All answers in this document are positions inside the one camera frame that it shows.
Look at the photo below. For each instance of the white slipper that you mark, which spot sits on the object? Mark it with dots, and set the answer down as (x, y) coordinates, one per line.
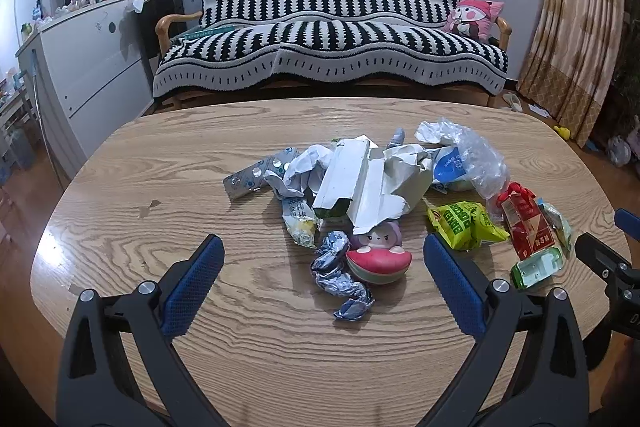
(513, 101)

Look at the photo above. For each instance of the pink cartoon pillow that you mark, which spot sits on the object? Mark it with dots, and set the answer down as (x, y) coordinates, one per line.
(473, 19)

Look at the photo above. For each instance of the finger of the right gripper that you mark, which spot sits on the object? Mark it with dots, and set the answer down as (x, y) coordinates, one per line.
(602, 260)
(628, 223)

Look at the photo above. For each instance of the green blue small wrapper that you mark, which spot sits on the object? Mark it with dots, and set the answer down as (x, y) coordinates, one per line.
(559, 224)

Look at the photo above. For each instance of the black white striped sofa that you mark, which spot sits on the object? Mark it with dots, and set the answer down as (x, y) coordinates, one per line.
(239, 44)

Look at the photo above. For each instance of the pink mushroom squishy toy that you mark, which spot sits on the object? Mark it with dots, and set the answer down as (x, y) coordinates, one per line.
(378, 257)

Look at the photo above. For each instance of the clear plastic bag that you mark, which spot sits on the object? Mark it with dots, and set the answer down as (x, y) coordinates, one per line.
(486, 167)

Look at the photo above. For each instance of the crumpled silver foil wrapper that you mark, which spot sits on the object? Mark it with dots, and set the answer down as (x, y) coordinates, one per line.
(331, 274)

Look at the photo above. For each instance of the silver pill blister pack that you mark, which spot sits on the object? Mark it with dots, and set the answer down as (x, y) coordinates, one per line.
(253, 178)

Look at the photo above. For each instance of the white sideboard cabinet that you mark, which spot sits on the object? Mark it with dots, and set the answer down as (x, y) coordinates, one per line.
(86, 69)

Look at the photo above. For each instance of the mint green plastic tray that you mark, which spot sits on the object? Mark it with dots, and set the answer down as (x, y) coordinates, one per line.
(537, 267)

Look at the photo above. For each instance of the crumpled white paper carton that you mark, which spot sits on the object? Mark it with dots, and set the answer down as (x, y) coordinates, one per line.
(408, 174)

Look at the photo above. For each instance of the white torn cardboard box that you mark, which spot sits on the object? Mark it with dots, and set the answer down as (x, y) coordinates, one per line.
(354, 186)

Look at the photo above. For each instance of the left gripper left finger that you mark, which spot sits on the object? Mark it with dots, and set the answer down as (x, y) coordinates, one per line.
(96, 386)

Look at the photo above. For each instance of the red cigarette box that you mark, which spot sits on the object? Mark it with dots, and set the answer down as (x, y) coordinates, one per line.
(529, 230)

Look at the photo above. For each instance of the green yellow snack wrapper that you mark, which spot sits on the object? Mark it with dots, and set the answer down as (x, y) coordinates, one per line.
(464, 226)

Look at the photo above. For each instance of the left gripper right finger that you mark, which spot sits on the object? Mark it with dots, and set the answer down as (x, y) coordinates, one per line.
(527, 366)

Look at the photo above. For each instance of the beige patterned curtain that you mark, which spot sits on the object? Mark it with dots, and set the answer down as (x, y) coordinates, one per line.
(571, 61)

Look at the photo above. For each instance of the blue white plastic packet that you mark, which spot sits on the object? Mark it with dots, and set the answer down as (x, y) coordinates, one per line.
(449, 174)

